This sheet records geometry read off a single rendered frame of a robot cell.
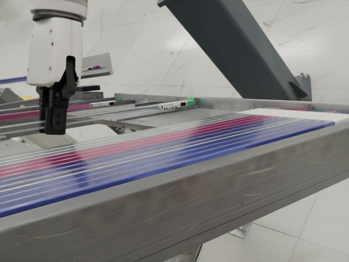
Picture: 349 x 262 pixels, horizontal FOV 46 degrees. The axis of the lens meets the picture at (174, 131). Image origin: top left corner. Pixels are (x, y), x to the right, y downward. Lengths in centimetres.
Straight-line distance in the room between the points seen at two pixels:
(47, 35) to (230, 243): 111
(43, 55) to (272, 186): 39
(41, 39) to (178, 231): 41
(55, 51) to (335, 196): 107
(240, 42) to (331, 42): 58
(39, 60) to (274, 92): 110
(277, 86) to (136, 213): 132
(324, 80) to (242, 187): 142
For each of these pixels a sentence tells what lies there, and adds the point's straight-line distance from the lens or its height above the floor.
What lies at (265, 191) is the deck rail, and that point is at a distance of 40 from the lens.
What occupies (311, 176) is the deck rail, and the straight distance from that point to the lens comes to 46.
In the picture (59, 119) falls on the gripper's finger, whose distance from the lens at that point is 65.
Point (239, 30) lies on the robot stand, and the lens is 141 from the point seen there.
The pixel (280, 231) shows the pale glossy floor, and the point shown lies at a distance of 147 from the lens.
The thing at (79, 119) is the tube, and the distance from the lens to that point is 68.
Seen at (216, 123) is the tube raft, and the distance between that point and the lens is 56.
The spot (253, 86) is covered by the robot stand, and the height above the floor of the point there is 23.
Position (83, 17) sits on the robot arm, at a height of 101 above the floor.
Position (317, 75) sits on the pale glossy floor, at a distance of 181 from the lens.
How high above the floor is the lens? 120
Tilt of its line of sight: 35 degrees down
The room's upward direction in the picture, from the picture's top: 47 degrees counter-clockwise
